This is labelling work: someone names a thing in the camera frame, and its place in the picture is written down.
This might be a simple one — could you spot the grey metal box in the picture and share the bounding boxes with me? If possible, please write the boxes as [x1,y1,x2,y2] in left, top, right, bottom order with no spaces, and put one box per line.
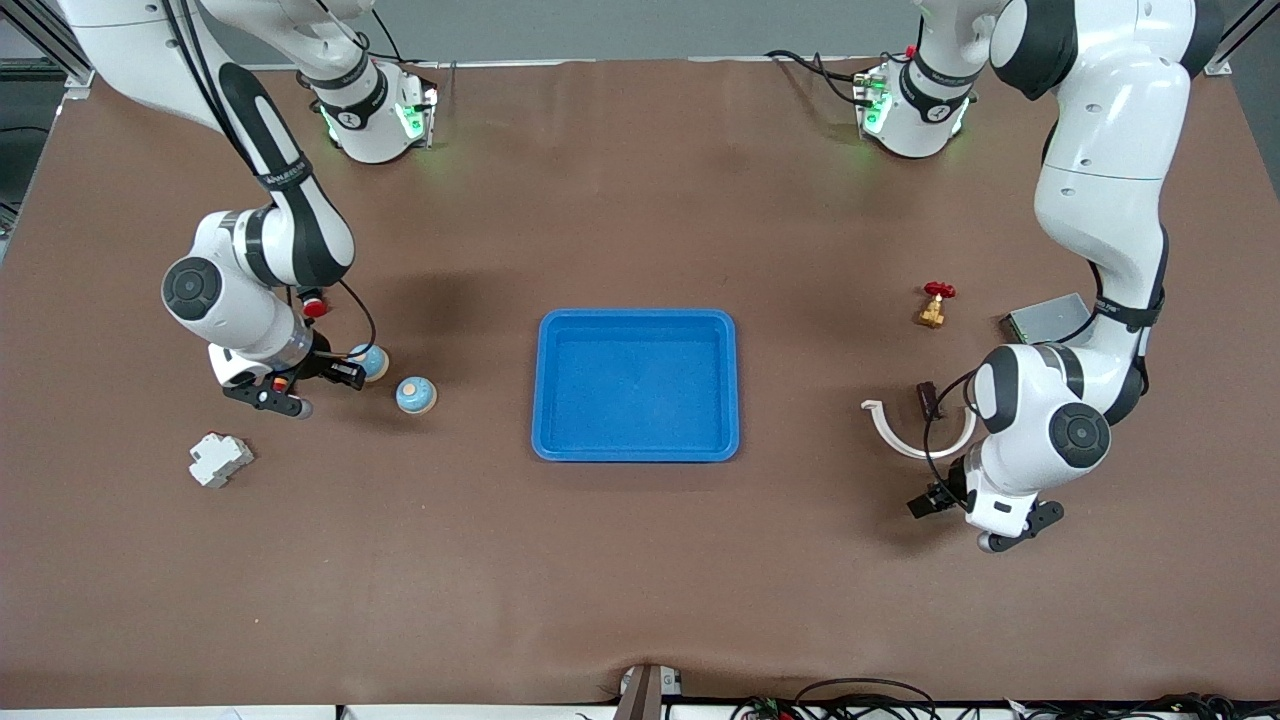
[1003,293,1092,347]

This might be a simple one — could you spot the white curved plastic clip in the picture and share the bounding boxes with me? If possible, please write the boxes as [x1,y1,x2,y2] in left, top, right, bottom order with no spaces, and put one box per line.
[861,399,978,461]

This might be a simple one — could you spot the black right base cable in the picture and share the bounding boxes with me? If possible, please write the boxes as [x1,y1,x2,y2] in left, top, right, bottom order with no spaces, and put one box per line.
[350,0,403,64]

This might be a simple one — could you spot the blue plastic tray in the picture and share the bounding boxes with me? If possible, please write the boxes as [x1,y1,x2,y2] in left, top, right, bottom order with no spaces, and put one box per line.
[531,308,741,463]

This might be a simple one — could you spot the black cable bundle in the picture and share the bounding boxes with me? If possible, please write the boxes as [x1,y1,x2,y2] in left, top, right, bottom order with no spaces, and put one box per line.
[1000,692,1280,720]
[730,677,943,720]

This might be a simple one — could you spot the white circuit breaker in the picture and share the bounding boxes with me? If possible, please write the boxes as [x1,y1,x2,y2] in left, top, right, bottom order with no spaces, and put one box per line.
[189,431,255,489]

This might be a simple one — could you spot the aluminium frame post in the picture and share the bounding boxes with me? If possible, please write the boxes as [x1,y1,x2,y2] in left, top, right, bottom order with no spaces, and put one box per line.
[5,0,99,89]
[1205,0,1259,77]

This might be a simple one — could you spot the black left base cable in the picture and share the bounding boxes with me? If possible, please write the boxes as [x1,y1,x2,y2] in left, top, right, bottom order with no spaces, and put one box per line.
[765,48,873,107]

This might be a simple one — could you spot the brown table mat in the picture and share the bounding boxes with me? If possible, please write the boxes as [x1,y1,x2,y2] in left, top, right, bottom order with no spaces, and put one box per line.
[0,55,1280,709]

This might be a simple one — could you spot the black base cable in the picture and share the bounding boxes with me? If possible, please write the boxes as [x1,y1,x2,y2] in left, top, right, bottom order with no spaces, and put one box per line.
[350,0,403,64]
[765,48,873,107]

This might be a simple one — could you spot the brass valve red handle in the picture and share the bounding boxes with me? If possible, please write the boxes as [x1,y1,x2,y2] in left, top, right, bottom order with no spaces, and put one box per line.
[914,281,957,329]

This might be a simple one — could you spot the metal bracket at table edge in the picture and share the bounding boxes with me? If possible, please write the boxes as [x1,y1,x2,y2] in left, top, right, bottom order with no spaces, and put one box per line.
[615,663,686,720]

